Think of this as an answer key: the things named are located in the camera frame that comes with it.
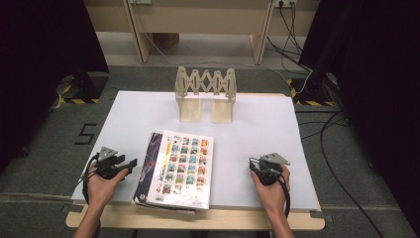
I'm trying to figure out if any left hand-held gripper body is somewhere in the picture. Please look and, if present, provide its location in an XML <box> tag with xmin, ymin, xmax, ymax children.
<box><xmin>95</xmin><ymin>146</ymin><xmax>128</xmax><ymax>180</ymax></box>

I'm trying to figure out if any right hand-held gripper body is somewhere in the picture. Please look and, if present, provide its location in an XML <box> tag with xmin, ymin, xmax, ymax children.
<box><xmin>257</xmin><ymin>152</ymin><xmax>291</xmax><ymax>186</ymax></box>

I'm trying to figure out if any purple magazine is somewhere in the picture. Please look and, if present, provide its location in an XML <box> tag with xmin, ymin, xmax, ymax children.
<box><xmin>133</xmin><ymin>132</ymin><xmax>165</xmax><ymax>207</ymax></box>

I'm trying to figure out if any white picture-grid magazine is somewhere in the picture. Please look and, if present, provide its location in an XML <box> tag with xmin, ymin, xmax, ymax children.
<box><xmin>146</xmin><ymin>129</ymin><xmax>215</xmax><ymax>211</ymax></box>

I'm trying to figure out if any wooden expandable book stand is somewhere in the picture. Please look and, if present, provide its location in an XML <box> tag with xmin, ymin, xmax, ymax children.
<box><xmin>173</xmin><ymin>65</ymin><xmax>238</xmax><ymax>124</ymax></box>

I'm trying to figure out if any person's left hand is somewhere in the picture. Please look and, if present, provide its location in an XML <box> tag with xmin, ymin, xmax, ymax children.
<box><xmin>86</xmin><ymin>161</ymin><xmax>130</xmax><ymax>206</ymax></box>

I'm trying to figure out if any person's right hand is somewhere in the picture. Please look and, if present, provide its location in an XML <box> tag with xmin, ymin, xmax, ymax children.
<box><xmin>250</xmin><ymin>165</ymin><xmax>291</xmax><ymax>216</ymax></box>

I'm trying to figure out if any white table sheet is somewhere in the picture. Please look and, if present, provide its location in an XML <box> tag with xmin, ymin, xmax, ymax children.
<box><xmin>71</xmin><ymin>90</ymin><xmax>321</xmax><ymax>211</ymax></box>

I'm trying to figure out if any light wooden table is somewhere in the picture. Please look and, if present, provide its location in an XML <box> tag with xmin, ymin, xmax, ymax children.
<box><xmin>64</xmin><ymin>92</ymin><xmax>327</xmax><ymax>231</ymax></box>

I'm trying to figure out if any black stand base hazard tape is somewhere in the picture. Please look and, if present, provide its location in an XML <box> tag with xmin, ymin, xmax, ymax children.
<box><xmin>286</xmin><ymin>70</ymin><xmax>339</xmax><ymax>107</ymax></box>
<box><xmin>53</xmin><ymin>70</ymin><xmax>111</xmax><ymax>105</ymax></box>

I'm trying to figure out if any black curtain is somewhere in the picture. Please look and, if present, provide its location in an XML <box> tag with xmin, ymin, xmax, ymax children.
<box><xmin>0</xmin><ymin>0</ymin><xmax>111</xmax><ymax>173</ymax></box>
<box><xmin>298</xmin><ymin>0</ymin><xmax>420</xmax><ymax>229</ymax></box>

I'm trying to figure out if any brown cardboard box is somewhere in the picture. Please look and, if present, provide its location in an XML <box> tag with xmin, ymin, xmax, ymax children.
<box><xmin>152</xmin><ymin>33</ymin><xmax>181</xmax><ymax>50</ymax></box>

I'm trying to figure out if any beige wooden desk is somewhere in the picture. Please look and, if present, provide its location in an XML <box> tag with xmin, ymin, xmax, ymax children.
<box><xmin>83</xmin><ymin>0</ymin><xmax>321</xmax><ymax>66</ymax></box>

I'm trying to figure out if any black floor cable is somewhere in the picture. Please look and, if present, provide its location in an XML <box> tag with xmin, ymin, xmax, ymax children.
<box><xmin>295</xmin><ymin>110</ymin><xmax>385</xmax><ymax>238</ymax></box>

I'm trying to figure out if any black power cable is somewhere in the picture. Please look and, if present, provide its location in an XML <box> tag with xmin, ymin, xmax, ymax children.
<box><xmin>277</xmin><ymin>3</ymin><xmax>305</xmax><ymax>56</ymax></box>
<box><xmin>266</xmin><ymin>37</ymin><xmax>314</xmax><ymax>73</ymax></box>

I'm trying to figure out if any thin white cable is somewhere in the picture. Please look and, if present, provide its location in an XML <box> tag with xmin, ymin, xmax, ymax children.
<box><xmin>144</xmin><ymin>33</ymin><xmax>293</xmax><ymax>87</ymax></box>

